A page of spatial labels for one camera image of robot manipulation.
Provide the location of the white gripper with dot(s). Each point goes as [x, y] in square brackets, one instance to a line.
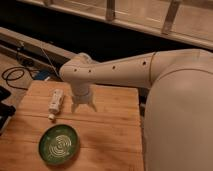
[81, 95]

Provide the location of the white plastic bottle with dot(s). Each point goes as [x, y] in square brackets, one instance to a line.
[55, 103]

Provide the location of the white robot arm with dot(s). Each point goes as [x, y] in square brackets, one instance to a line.
[178, 121]

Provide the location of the green ceramic bowl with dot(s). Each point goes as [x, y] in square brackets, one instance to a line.
[58, 144]

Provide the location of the blue object on floor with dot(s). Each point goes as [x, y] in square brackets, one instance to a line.
[41, 75]

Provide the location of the black device at left edge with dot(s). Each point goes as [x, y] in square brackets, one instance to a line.
[6, 111]

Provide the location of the metal window frame rail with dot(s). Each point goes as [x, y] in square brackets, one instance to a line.
[187, 21]

